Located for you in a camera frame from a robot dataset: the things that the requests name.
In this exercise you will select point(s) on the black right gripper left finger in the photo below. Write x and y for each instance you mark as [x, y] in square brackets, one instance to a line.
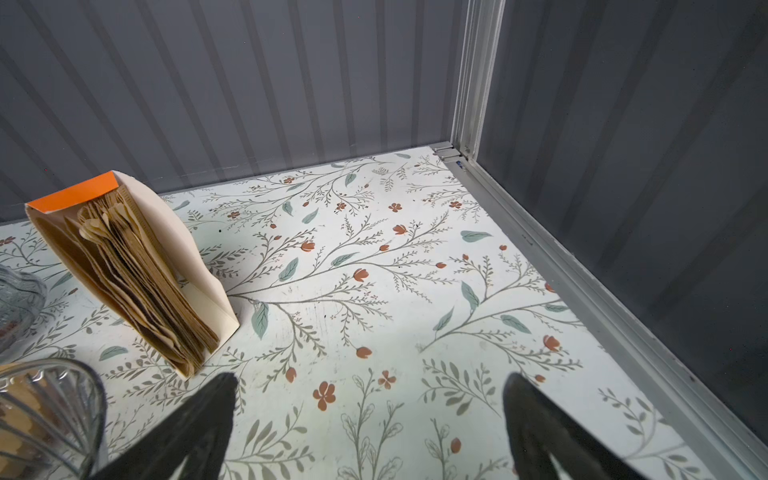
[189, 444]

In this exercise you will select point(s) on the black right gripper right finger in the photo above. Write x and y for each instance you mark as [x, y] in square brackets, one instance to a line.
[545, 441]

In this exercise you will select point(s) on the clear grey glass dripper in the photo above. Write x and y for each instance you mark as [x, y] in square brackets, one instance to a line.
[53, 418]

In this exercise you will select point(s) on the clear grey glass pitcher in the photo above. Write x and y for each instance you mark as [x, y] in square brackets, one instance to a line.
[23, 297]

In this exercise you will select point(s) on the brown paper coffee filters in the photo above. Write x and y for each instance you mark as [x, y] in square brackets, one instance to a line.
[130, 265]

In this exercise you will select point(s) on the orange coffee filter box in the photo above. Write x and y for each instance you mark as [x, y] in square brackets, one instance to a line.
[199, 286]

